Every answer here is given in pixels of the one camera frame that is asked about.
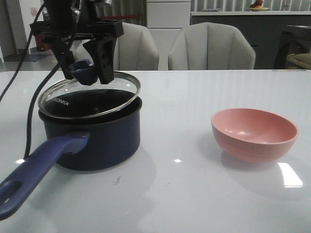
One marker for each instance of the fruit plate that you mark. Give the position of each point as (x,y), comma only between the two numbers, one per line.
(257,6)

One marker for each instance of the pink bowl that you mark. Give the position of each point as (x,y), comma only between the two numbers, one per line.
(253,135)

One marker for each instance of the dark blue saucepan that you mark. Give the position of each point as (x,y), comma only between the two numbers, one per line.
(96,145)

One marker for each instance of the white refrigerator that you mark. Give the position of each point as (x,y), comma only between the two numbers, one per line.
(165,18)

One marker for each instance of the red barrier tape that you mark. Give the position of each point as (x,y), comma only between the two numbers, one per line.
(122,17)

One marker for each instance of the beige chair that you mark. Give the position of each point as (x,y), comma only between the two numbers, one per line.
(211,46)
(134,50)

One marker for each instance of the glass pot lid blue knob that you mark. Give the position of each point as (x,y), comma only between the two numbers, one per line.
(85,97)

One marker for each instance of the red trash bin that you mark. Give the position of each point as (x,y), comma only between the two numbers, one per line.
(42,42)

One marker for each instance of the left beige chair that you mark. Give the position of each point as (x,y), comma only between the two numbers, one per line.
(134,50)

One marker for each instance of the dark kitchen counter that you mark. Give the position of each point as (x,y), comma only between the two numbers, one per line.
(261,29)

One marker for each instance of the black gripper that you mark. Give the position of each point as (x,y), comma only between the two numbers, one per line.
(79,19)

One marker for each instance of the right beige chair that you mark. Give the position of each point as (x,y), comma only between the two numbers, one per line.
(211,46)

